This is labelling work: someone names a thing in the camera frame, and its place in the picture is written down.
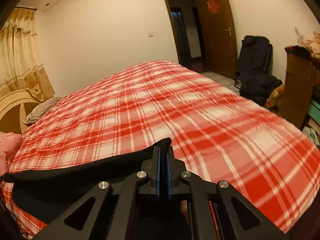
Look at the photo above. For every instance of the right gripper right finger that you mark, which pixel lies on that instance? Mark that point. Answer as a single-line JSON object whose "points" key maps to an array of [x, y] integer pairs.
{"points": [[174, 168]]}

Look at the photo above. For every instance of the brown wooden door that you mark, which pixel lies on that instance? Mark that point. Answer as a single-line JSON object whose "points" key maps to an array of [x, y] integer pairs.
{"points": [[220, 49]]}

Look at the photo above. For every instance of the beige patterned curtain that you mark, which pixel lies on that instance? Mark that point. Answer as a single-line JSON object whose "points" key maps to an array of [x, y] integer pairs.
{"points": [[21, 67]]}

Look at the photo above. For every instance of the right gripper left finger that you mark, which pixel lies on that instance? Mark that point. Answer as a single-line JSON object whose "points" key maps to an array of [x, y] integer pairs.
{"points": [[150, 166]]}

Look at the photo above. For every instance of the pink blanket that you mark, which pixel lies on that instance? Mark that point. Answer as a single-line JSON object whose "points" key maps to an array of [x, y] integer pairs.
{"points": [[9, 143]]}

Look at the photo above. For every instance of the brown wooden cabinet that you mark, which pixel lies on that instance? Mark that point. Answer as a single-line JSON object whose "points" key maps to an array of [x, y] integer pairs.
{"points": [[298, 88]]}

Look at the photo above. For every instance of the black bag on floor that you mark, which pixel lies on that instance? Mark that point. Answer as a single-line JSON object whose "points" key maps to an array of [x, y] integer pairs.
{"points": [[258, 87]]}

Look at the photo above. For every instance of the red plaid bed cover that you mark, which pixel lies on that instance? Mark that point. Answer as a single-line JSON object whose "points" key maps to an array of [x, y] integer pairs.
{"points": [[217, 133]]}

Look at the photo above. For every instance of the cream wooden headboard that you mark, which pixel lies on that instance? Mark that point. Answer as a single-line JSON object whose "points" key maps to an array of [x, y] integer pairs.
{"points": [[15, 106]]}

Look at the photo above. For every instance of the grey striped pillow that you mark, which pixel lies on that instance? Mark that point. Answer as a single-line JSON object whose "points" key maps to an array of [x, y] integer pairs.
{"points": [[40, 110]]}

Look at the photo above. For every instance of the black pants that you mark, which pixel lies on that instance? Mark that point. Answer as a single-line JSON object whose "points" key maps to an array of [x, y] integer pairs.
{"points": [[45, 194]]}

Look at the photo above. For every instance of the clothes pile on cabinet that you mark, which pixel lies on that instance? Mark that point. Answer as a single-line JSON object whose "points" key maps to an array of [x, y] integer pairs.
{"points": [[306, 47]]}

